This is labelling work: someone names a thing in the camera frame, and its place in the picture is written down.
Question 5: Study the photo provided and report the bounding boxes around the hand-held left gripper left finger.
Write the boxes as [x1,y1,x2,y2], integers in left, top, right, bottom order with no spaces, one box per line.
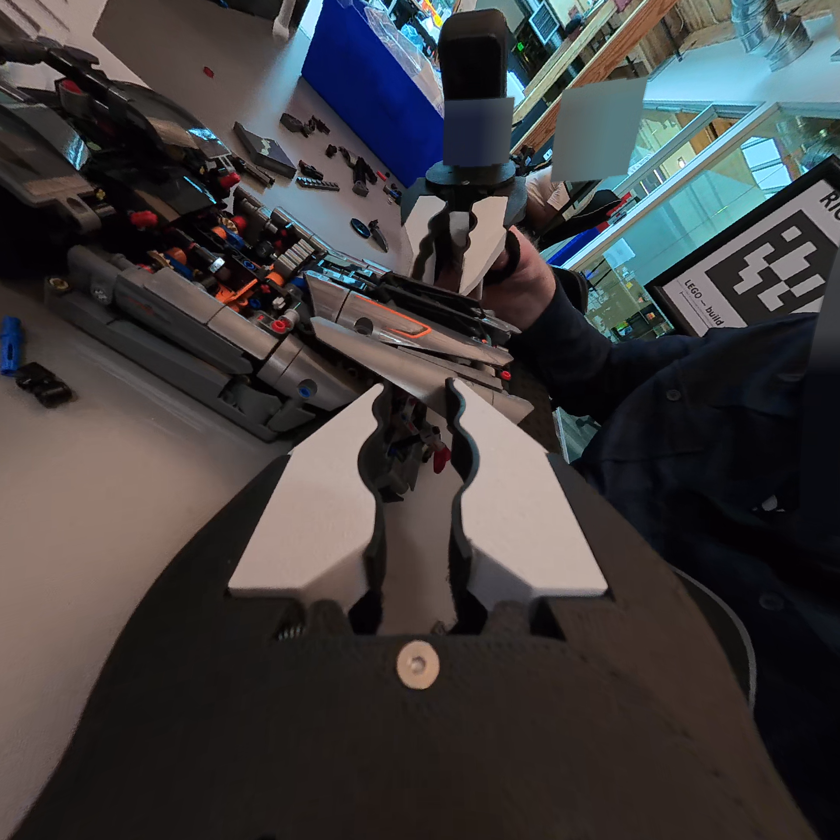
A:
[226,382,388,634]

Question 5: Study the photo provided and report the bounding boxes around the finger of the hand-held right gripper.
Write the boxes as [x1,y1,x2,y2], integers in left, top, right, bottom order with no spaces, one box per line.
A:
[458,197,509,296]
[402,196,454,287]

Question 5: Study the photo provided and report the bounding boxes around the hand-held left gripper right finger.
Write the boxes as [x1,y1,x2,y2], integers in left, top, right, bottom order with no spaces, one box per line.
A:
[445,379,610,634]

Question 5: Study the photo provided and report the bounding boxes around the grey lego car model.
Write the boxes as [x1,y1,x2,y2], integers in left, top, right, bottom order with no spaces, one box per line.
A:
[0,36,536,441]

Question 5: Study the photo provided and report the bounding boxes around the person's right forearm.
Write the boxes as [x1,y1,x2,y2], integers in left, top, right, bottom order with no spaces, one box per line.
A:
[508,269,664,424]

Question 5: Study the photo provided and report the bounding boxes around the grey lego panel assembly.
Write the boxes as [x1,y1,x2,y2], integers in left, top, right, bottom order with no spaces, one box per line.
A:
[233,121,298,179]

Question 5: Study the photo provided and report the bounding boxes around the black lego clip piece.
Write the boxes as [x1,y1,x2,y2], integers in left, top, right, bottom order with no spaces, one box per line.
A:
[14,362,74,408]

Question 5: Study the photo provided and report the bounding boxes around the blue lego pin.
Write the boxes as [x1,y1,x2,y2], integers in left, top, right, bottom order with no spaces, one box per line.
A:
[0,317,25,376]

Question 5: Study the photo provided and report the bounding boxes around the person's right hand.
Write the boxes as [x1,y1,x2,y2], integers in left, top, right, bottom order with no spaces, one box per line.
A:
[482,226,559,332]

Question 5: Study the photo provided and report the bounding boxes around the clear plastic bags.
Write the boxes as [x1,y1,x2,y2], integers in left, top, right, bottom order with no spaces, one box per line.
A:
[364,0,447,106]

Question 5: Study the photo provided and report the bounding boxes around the black office chair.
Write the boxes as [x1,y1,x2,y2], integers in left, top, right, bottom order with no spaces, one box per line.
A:
[558,187,627,247]

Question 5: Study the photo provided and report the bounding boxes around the blue plastic box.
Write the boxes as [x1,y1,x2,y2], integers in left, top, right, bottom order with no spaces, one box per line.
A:
[302,0,447,172]

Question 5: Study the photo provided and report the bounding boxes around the thin white tipped rod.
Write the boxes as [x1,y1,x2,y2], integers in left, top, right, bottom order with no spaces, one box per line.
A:
[272,0,309,42]

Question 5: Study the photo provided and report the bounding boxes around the white paper sign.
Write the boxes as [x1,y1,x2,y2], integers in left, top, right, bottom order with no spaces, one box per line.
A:
[646,156,840,339]

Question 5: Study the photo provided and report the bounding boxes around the silver ventilation duct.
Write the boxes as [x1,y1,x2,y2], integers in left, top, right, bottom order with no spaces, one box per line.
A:
[725,0,815,72]

